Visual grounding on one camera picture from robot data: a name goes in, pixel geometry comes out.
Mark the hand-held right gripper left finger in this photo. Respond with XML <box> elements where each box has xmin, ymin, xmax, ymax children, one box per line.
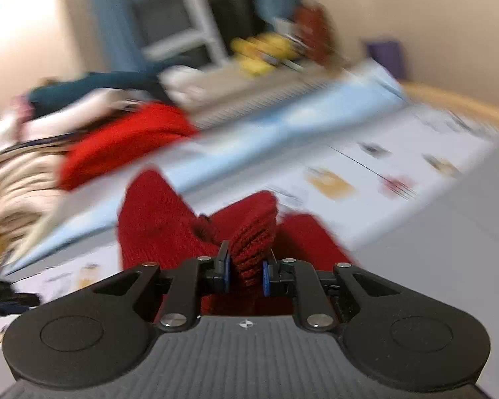
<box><xmin>93</xmin><ymin>240</ymin><xmax>233</xmax><ymax>333</ymax></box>

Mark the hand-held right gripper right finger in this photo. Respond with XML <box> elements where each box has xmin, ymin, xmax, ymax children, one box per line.
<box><xmin>262</xmin><ymin>258</ymin><xmax>406</xmax><ymax>333</ymax></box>

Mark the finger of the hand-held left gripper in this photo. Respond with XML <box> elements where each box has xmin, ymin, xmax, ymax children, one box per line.
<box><xmin>0</xmin><ymin>278</ymin><xmax>41</xmax><ymax>317</ymax></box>

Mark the dark red knit garment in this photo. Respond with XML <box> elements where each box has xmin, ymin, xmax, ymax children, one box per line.
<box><xmin>116</xmin><ymin>169</ymin><xmax>359</xmax><ymax>317</ymax></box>

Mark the cream knit garment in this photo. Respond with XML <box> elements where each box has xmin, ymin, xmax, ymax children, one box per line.
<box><xmin>0</xmin><ymin>149</ymin><xmax>69</xmax><ymax>247</ymax></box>

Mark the light blue cloth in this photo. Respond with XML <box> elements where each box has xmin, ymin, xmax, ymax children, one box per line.
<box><xmin>2</xmin><ymin>59</ymin><xmax>413</xmax><ymax>277</ymax></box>

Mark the bright red sweater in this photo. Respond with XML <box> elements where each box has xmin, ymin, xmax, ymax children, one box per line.
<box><xmin>57</xmin><ymin>101</ymin><xmax>201</xmax><ymax>193</ymax></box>

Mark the white printed sheet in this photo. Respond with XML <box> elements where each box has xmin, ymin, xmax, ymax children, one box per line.
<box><xmin>0</xmin><ymin>104</ymin><xmax>499</xmax><ymax>343</ymax></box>

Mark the white ribbed radiator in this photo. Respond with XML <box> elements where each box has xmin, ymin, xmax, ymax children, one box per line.
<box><xmin>183</xmin><ymin>63</ymin><xmax>360</xmax><ymax>130</ymax></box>

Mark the white garment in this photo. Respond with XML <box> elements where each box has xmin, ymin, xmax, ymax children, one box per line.
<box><xmin>0</xmin><ymin>87</ymin><xmax>150</xmax><ymax>152</ymax></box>

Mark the grey bed sheet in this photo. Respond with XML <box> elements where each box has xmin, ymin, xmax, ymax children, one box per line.
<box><xmin>345</xmin><ymin>136</ymin><xmax>499</xmax><ymax>343</ymax></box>

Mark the yellow plush toy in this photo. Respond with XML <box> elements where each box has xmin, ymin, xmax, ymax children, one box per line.
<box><xmin>230</xmin><ymin>32</ymin><xmax>301</xmax><ymax>76</ymax></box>

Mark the teal garment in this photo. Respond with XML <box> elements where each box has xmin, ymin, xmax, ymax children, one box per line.
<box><xmin>26</xmin><ymin>70</ymin><xmax>168</xmax><ymax>114</ymax></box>

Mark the purple box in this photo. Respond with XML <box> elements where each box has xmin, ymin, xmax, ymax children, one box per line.
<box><xmin>365</xmin><ymin>39</ymin><xmax>407</xmax><ymax>82</ymax></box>

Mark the dark red bag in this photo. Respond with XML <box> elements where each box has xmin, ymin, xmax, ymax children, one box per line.
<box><xmin>292</xmin><ymin>3</ymin><xmax>338</xmax><ymax>68</ymax></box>

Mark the blue curtain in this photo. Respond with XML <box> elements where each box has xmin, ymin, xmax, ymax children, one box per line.
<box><xmin>82</xmin><ymin>0</ymin><xmax>151</xmax><ymax>73</ymax></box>

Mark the white window frame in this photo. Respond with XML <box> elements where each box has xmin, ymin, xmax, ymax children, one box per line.
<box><xmin>140</xmin><ymin>0</ymin><xmax>230</xmax><ymax>64</ymax></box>

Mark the wooden bed frame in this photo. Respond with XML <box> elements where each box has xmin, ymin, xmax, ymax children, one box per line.
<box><xmin>399</xmin><ymin>80</ymin><xmax>499</xmax><ymax>139</ymax></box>

